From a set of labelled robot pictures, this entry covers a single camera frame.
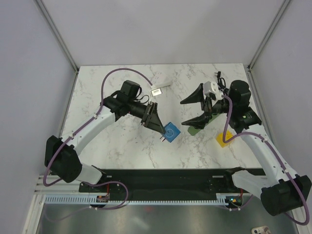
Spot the white triangular power strip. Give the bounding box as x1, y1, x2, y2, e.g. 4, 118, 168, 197
152, 72, 173, 88

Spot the black power cord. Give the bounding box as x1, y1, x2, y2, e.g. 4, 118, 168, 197
214, 71, 231, 95

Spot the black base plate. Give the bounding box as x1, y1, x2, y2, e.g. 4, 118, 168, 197
79, 169, 241, 200

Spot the blue cube socket adapter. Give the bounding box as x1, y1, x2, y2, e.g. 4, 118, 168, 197
160, 122, 181, 143

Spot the white slotted cable duct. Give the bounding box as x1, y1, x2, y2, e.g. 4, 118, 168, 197
44, 194, 242, 206

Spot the smartphone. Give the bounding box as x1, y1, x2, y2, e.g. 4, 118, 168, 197
251, 226, 272, 234

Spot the yellow cube socket adapter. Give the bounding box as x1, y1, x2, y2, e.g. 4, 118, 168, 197
215, 131, 235, 148

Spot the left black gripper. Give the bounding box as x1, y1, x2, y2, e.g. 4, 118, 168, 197
128, 99, 165, 135

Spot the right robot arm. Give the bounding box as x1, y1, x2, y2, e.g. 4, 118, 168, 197
180, 80, 312, 219

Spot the left aluminium frame post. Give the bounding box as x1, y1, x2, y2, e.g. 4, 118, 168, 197
33, 0, 80, 74

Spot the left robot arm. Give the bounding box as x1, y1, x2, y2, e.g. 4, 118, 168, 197
44, 80, 166, 192

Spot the green power strip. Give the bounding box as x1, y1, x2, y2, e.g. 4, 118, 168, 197
187, 114, 219, 136

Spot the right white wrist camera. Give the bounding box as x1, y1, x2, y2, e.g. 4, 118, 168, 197
203, 81, 223, 100

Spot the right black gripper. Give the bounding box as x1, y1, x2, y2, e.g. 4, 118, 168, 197
180, 83, 235, 129

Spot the right aluminium frame post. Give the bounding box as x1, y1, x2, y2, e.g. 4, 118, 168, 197
246, 0, 293, 71

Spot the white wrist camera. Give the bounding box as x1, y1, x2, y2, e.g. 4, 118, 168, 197
149, 85, 162, 102
203, 81, 223, 100

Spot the aluminium frame post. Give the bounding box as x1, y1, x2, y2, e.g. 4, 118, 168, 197
33, 0, 80, 74
246, 0, 293, 71

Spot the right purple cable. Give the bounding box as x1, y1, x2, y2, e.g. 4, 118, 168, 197
223, 95, 308, 225

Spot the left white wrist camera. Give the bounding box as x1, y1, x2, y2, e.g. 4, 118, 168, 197
149, 85, 162, 102

